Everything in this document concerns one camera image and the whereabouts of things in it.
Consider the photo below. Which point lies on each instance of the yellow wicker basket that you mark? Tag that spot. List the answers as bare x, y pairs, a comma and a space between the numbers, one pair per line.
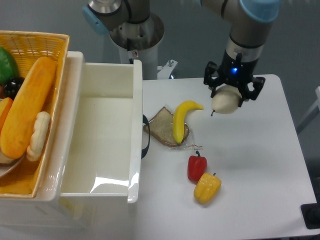
26, 47

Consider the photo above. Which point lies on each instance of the white frame at right edge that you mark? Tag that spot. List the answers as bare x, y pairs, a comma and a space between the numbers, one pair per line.
310, 114

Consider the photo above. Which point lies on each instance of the green avocado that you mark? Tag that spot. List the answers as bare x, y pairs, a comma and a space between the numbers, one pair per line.
8, 66

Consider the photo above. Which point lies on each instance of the white drawer cabinet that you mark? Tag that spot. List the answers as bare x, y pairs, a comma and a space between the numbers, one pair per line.
52, 216

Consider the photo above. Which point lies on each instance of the yellow bell pepper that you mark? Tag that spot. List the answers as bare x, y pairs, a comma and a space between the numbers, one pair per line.
206, 188

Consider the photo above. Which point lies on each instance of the white plate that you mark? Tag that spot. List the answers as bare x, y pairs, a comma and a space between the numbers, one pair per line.
8, 164

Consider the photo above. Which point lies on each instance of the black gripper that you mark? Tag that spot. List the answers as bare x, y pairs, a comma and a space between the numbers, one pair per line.
231, 70

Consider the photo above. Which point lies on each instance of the orange fruit piece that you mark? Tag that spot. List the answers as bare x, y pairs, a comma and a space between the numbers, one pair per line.
5, 106

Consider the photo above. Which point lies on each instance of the black device at table edge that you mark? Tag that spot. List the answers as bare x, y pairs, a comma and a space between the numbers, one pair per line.
311, 215

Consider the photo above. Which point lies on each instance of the red bell pepper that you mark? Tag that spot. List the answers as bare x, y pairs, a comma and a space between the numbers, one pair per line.
196, 167

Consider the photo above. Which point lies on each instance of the white open upper drawer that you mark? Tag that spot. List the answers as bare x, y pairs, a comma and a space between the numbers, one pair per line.
104, 158

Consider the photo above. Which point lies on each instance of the pale cream pear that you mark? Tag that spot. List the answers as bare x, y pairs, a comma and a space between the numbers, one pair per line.
226, 100

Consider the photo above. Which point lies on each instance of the yellow banana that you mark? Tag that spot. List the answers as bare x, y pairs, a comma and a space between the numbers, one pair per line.
178, 122

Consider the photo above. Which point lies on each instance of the dark purple grape cluster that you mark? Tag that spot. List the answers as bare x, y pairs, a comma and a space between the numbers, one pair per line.
12, 86

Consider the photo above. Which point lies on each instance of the orange baguette loaf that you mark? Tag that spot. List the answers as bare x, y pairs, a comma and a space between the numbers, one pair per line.
18, 126

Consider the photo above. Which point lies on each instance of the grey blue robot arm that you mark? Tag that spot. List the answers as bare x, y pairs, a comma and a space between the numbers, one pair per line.
251, 21

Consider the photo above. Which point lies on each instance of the brown bread slice in wrap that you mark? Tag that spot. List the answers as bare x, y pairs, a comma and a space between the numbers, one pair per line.
161, 128

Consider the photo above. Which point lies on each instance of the cream twisted bread roll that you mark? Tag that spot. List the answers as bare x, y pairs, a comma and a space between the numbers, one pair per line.
37, 140

